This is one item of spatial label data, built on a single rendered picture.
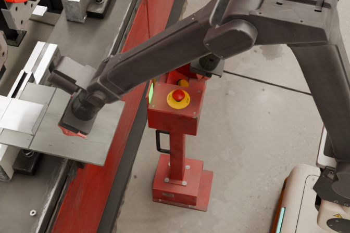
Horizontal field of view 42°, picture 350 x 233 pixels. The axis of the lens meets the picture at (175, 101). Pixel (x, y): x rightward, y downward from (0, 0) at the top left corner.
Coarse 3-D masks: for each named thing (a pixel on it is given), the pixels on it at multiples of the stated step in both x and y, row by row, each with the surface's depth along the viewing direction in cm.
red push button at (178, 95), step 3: (174, 90) 140; (177, 90) 140; (180, 90) 140; (174, 93) 139; (177, 93) 139; (180, 93) 139; (183, 93) 140; (174, 96) 139; (177, 96) 139; (180, 96) 139; (183, 96) 139; (174, 99) 139; (177, 99) 138; (180, 99) 139
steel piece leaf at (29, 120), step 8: (16, 104) 114; (24, 104) 114; (32, 104) 114; (8, 112) 113; (16, 112) 113; (24, 112) 113; (32, 112) 113; (40, 112) 110; (8, 120) 112; (16, 120) 112; (24, 120) 112; (32, 120) 112; (40, 120) 111; (8, 128) 110; (16, 128) 110; (24, 128) 110; (32, 128) 108
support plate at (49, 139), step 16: (32, 96) 116; (48, 96) 116; (64, 96) 116; (48, 112) 113; (112, 112) 113; (48, 128) 110; (96, 128) 110; (112, 128) 110; (16, 144) 108; (32, 144) 108; (48, 144) 108; (64, 144) 108; (80, 144) 108; (96, 144) 108; (80, 160) 106; (96, 160) 106
